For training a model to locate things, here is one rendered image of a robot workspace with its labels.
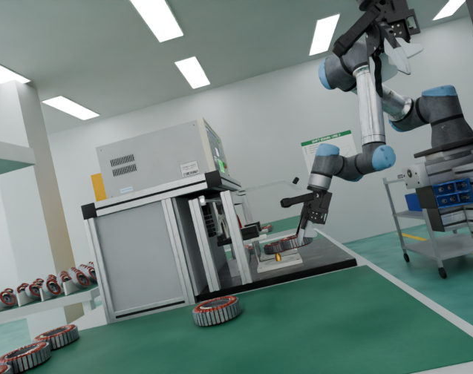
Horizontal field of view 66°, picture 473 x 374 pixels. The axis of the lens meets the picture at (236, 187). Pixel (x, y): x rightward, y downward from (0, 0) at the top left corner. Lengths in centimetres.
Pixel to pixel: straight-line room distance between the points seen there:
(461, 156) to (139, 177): 119
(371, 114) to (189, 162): 62
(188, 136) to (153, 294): 52
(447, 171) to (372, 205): 526
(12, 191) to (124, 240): 424
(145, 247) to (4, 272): 741
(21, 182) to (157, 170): 411
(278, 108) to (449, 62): 303
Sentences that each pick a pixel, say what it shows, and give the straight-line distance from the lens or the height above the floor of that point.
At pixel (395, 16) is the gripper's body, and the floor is 128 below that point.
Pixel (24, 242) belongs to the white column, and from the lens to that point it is 527.
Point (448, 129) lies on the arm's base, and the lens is 162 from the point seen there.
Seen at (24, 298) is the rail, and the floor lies 78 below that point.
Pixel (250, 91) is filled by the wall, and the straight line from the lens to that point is 692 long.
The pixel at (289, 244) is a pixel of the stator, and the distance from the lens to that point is 124.
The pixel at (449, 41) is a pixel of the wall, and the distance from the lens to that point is 779.
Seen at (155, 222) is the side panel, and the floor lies 101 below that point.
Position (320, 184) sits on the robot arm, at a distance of 125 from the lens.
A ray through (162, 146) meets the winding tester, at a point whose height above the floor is 126.
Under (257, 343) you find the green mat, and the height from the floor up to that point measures 75.
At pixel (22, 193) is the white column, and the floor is 185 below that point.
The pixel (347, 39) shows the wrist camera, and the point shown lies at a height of 127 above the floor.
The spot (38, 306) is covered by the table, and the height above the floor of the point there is 73.
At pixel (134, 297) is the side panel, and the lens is 119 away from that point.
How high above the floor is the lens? 98
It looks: 4 degrees up
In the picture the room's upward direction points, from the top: 14 degrees counter-clockwise
